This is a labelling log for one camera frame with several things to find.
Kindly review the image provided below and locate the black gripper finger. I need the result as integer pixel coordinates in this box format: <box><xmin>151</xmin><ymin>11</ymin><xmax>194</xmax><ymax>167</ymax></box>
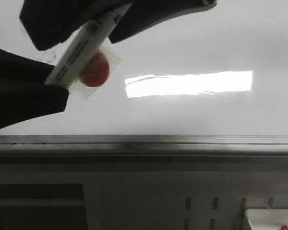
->
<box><xmin>0</xmin><ymin>49</ymin><xmax>69</xmax><ymax>129</ymax></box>
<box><xmin>19</xmin><ymin>0</ymin><xmax>217</xmax><ymax>50</ymax></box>

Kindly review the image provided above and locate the white whiteboard marker pen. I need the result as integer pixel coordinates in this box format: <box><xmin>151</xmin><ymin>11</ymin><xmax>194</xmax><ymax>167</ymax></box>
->
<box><xmin>44</xmin><ymin>3</ymin><xmax>131</xmax><ymax>89</ymax></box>

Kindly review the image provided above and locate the grey aluminium whiteboard tray rail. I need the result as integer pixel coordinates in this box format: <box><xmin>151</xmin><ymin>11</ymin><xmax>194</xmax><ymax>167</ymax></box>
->
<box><xmin>0</xmin><ymin>135</ymin><xmax>288</xmax><ymax>157</ymax></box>

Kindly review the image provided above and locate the white whiteboard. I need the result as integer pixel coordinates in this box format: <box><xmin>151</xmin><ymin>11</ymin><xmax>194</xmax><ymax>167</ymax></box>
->
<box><xmin>0</xmin><ymin>0</ymin><xmax>288</xmax><ymax>135</ymax></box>

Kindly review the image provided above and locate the small red object in bin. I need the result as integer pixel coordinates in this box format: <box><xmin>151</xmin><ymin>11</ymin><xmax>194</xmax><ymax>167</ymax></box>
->
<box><xmin>280</xmin><ymin>225</ymin><xmax>288</xmax><ymax>230</ymax></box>

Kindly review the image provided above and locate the red round magnet with tape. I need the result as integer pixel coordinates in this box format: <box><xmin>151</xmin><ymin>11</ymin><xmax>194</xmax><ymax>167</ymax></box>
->
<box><xmin>69</xmin><ymin>45</ymin><xmax>122</xmax><ymax>100</ymax></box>

